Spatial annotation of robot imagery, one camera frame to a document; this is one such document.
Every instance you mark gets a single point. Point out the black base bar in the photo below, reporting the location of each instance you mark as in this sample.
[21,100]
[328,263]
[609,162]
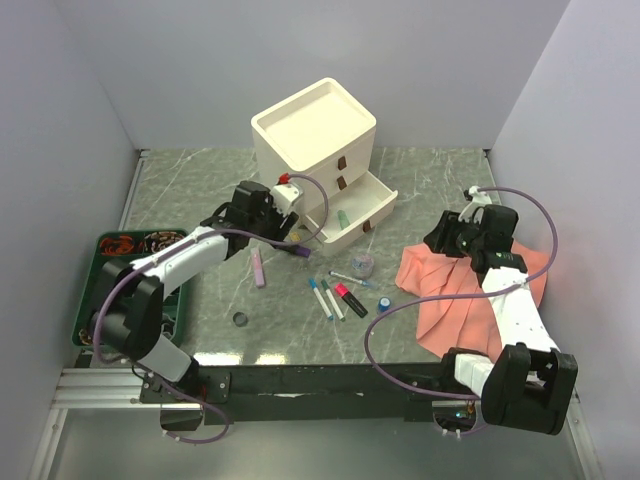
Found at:
[230,394]

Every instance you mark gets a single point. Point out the aluminium rail frame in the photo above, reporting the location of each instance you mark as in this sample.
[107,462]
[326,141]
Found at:
[110,389]

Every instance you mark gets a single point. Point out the green cap white marker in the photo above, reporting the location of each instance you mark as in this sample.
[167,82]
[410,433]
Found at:
[339,313]

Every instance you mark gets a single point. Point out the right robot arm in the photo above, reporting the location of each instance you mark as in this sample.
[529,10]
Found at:
[530,385]

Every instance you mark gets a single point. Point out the white drawer cabinet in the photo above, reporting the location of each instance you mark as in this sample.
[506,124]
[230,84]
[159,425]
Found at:
[321,131]

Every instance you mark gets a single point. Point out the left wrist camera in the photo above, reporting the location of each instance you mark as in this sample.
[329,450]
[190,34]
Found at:
[287,195]

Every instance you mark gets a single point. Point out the white bottom drawer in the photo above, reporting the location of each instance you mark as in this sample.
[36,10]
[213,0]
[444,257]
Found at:
[365,199]

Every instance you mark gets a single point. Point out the green mint highlighter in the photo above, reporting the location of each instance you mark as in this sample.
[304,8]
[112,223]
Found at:
[343,219]

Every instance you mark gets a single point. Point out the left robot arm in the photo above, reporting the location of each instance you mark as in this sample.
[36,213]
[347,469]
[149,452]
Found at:
[127,300]

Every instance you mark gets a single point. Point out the clear paperclip jar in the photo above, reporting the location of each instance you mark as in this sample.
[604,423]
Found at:
[363,265]

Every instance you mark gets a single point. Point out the black round cap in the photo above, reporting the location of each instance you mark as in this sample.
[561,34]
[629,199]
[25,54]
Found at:
[240,319]

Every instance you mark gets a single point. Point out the orange rubber bands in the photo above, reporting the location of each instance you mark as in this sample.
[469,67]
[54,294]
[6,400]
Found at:
[119,245]

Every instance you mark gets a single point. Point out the blue tape roll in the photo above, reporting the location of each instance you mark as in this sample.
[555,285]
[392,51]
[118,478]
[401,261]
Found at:
[384,304]

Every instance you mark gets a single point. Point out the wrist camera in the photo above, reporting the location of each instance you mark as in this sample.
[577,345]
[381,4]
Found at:
[287,195]
[477,200]

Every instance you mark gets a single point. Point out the blue cap white marker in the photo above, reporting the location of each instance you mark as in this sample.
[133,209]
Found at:
[327,311]

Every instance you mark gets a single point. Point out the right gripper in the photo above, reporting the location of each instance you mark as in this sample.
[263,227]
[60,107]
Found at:
[447,224]

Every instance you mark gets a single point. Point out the pink cloth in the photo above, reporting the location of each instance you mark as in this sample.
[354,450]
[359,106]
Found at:
[467,313]

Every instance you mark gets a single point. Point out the blue whiteboard pen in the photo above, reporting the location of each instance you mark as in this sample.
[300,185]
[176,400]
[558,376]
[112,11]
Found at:
[362,282]

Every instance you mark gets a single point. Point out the black pink highlighter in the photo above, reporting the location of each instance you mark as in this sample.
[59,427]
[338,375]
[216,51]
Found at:
[351,301]

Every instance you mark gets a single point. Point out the green compartment tray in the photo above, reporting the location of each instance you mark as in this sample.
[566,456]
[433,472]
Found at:
[175,307]

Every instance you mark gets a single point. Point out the pink lilac highlighter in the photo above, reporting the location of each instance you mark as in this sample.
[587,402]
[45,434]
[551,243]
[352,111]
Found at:
[258,269]

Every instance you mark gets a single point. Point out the black purple highlighter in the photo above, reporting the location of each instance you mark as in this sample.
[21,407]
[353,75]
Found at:
[301,251]

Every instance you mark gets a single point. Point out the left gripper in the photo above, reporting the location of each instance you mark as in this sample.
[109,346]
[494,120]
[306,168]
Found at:
[279,233]

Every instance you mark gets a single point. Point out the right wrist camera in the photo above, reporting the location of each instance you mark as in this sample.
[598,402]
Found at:
[477,200]

